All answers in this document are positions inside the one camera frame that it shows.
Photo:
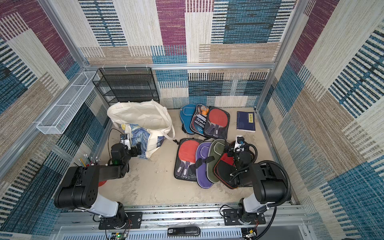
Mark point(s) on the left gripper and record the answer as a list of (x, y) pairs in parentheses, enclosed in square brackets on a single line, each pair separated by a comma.
[(135, 154)]

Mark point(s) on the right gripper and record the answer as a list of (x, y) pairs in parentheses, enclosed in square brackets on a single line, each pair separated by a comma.
[(233, 153)]

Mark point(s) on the olive green paddle case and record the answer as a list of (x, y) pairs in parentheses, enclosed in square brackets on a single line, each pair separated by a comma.
[(216, 150)]

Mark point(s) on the black red paddle case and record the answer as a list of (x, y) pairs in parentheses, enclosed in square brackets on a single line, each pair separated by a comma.
[(225, 170)]

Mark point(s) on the red paddle mesh case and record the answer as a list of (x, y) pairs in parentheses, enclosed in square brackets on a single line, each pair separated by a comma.
[(217, 124)]

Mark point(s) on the purple paddle case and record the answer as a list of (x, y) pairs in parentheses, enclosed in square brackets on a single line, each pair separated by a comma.
[(202, 154)]

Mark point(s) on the canvas tote bag starry print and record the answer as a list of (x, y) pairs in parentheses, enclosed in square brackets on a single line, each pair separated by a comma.
[(147, 123)]

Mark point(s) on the clear ping pong set case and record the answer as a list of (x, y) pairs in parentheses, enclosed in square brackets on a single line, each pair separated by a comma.
[(199, 119)]

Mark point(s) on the blue ping pong paddle case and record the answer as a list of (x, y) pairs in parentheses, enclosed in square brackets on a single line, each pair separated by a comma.
[(186, 114)]

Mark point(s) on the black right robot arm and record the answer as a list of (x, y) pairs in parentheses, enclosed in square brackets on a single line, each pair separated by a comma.
[(269, 180)]

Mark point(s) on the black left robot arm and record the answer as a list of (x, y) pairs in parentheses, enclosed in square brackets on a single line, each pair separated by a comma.
[(79, 190)]

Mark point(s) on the dark blue notebook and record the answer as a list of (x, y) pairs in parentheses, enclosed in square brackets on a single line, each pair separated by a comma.
[(246, 121)]

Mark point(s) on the red pencil cup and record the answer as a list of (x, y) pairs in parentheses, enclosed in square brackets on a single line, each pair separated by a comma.
[(83, 162)]

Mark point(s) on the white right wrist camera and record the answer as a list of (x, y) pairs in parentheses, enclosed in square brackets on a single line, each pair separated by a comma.
[(239, 144)]

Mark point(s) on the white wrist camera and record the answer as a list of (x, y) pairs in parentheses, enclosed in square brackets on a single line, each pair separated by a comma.
[(125, 140), (239, 144)]

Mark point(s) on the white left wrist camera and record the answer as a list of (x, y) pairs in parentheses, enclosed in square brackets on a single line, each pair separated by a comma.
[(125, 140)]

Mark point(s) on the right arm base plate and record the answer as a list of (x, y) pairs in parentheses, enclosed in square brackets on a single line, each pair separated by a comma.
[(232, 217)]

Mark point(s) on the black wire shelf rack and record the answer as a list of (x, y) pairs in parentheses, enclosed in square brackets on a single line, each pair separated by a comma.
[(126, 85)]

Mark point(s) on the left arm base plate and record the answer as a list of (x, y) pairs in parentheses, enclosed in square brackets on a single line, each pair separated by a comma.
[(131, 220)]

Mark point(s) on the white mesh wall basket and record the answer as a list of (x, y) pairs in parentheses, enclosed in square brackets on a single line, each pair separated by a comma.
[(58, 118)]

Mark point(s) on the black device on rail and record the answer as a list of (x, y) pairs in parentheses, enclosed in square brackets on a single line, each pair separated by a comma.
[(184, 231)]

